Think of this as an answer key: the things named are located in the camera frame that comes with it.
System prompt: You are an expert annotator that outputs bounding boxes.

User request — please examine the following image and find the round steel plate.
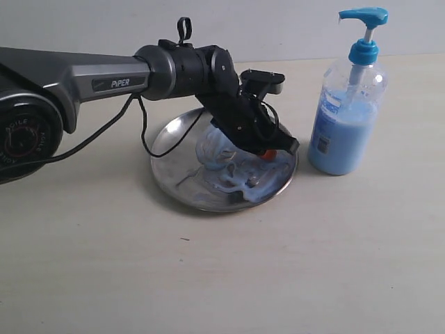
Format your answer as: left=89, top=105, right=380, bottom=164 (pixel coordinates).
left=151, top=108, right=298, bottom=213

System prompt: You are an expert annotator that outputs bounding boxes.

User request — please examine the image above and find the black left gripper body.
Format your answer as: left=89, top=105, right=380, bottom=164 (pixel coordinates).
left=197, top=85, right=300, bottom=155

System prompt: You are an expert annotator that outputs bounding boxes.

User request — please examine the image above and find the blue soap pump bottle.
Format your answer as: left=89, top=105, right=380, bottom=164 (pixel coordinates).
left=307, top=7, right=389, bottom=175

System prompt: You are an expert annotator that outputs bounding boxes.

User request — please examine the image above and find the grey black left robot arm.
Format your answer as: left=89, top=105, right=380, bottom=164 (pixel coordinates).
left=1, top=40, right=299, bottom=183

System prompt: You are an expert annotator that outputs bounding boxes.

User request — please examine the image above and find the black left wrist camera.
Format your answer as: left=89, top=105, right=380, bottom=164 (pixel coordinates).
left=240, top=69, right=285, bottom=100

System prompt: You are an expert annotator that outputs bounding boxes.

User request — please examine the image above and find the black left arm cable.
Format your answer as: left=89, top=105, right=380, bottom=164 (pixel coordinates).
left=0, top=17, right=279, bottom=171

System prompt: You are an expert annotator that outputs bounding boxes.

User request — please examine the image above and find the light blue soap gel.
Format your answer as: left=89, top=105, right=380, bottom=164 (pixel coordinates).
left=195, top=125, right=296, bottom=204

